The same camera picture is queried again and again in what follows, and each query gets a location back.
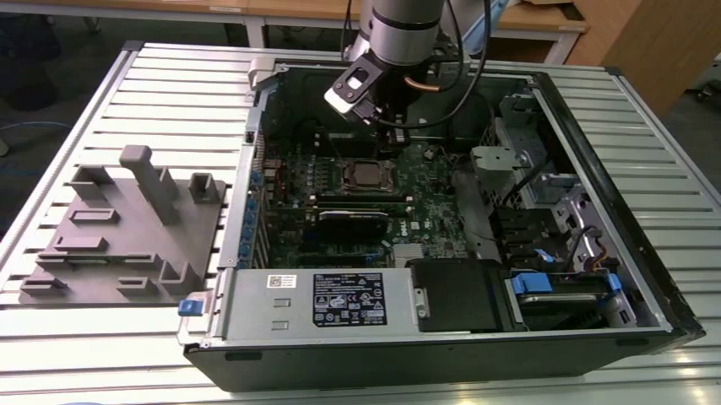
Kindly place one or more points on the black graphics card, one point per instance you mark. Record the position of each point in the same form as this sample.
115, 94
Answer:
349, 228

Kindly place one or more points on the black office chair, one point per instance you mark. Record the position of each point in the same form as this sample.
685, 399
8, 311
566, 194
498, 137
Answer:
31, 50

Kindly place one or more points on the silver hard disk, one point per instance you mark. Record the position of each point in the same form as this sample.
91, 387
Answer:
557, 312

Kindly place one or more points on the wooden cabinet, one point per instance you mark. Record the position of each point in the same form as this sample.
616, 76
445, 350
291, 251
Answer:
648, 42

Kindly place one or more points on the silver CPU plate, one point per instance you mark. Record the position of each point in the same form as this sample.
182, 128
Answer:
369, 175

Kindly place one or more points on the green motherboard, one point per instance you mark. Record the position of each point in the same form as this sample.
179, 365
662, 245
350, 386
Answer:
439, 219

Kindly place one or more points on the black wheeled base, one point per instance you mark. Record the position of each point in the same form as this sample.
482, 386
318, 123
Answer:
710, 90

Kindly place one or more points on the silver chipset heatsink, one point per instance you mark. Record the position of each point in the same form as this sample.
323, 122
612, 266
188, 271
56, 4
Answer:
409, 255

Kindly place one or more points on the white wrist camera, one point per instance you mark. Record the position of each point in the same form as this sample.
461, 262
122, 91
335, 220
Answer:
351, 90

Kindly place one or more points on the blue disk carrier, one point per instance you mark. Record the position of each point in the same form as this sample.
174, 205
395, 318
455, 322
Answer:
532, 282

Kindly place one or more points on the wooden desk white frame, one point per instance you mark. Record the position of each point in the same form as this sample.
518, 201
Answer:
541, 23
140, 3

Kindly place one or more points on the green RAM stick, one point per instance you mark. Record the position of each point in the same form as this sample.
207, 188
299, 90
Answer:
366, 207

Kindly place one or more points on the CPU socket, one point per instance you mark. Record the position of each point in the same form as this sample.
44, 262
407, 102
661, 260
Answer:
345, 191

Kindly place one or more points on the blue case latch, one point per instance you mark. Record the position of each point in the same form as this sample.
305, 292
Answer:
190, 308

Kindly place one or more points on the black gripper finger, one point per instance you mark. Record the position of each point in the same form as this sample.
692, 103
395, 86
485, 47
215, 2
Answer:
389, 147

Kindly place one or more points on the grey drive bay bracket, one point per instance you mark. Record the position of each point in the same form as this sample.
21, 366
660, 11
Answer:
495, 162

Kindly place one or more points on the grey parts rack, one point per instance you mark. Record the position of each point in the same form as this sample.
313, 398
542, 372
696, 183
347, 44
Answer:
130, 236

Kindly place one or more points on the silver power supply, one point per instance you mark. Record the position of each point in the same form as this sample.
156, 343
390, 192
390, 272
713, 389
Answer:
270, 308

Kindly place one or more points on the black expansion slot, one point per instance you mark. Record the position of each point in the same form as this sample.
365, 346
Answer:
333, 261

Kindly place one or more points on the black PC case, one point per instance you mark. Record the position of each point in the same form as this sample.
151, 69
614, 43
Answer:
394, 363

